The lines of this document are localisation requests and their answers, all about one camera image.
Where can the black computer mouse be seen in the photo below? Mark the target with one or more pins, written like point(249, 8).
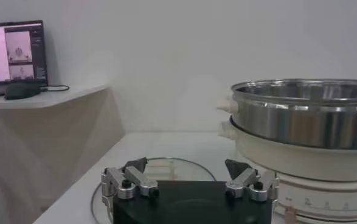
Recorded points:
point(21, 90)

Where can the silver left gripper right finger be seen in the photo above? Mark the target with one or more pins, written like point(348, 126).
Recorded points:
point(242, 179)

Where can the glass pot lid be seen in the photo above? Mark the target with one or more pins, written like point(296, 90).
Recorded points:
point(181, 170)

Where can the white side table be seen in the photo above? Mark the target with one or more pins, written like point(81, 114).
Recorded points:
point(44, 137)

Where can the cream electric cooker base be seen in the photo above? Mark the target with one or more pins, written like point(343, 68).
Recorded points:
point(303, 164)

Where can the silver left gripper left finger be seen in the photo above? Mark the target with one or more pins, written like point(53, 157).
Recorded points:
point(141, 182)

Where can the laptop with pink screen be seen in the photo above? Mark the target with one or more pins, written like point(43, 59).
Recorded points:
point(20, 54)

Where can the white work table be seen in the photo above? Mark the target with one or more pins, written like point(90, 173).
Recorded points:
point(172, 146)

